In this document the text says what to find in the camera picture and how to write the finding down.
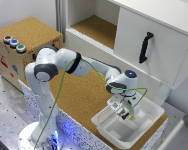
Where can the white cabinet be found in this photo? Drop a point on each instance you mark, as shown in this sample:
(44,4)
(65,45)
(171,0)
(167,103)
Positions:
(94,31)

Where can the wooden drawer box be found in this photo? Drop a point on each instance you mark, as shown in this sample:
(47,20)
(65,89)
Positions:
(24,43)

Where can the white plastic box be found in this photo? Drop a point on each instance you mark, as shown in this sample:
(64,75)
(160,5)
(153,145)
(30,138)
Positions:
(117,128)

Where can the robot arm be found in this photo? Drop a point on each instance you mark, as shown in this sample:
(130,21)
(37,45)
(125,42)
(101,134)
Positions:
(44,86)

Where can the yellow block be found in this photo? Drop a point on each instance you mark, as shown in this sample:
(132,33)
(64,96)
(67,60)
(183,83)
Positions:
(131,116)

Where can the blue button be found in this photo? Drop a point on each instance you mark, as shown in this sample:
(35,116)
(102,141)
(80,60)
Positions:
(14,43)

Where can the red button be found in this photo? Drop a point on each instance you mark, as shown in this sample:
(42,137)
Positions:
(8,39)

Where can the green button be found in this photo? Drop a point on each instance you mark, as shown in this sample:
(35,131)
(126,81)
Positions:
(20,48)

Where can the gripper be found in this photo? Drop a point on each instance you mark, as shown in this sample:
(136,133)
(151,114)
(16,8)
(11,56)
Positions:
(118,105)

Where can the white sliding door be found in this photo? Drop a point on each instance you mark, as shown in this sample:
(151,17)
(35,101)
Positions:
(160,50)

